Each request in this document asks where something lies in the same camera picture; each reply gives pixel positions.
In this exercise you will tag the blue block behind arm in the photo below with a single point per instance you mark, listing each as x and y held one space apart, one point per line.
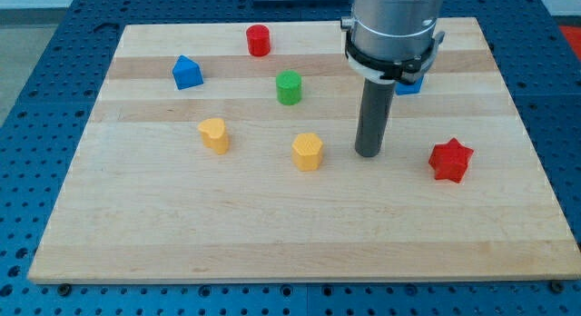
404 89

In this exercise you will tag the yellow heart block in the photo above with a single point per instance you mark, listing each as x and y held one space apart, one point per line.
214 135

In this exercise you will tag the yellow hexagon block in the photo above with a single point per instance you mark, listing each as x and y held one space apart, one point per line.
307 152

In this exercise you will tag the green cylinder block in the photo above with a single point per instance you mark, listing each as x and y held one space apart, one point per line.
288 87

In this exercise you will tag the light wooden board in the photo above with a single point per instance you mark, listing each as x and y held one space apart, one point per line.
144 201

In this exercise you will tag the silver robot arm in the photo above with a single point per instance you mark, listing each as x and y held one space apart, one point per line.
393 30

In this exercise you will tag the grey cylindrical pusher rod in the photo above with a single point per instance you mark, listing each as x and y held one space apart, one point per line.
373 117

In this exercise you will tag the red cylinder block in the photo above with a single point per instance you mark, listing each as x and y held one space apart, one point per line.
258 40

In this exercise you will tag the red star block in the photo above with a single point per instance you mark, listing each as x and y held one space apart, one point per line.
450 160

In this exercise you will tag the blue pentagon house block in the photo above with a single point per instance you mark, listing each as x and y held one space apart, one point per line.
186 73

